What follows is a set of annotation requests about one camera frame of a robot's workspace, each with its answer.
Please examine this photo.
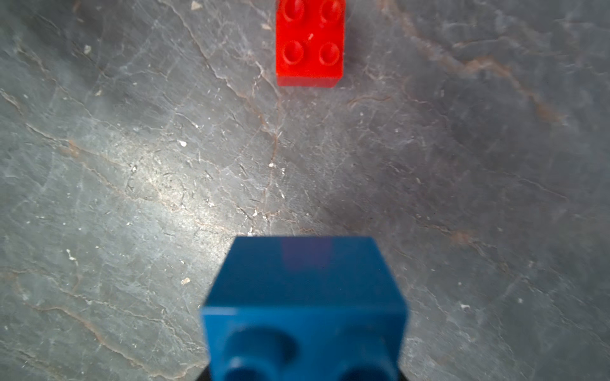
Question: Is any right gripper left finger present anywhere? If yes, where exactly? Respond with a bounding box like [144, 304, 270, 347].
[195, 368, 211, 381]

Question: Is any blue lego brick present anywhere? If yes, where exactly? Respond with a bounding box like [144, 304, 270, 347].
[200, 237, 408, 380]

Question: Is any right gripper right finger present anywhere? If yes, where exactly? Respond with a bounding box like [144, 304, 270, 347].
[398, 370, 409, 381]

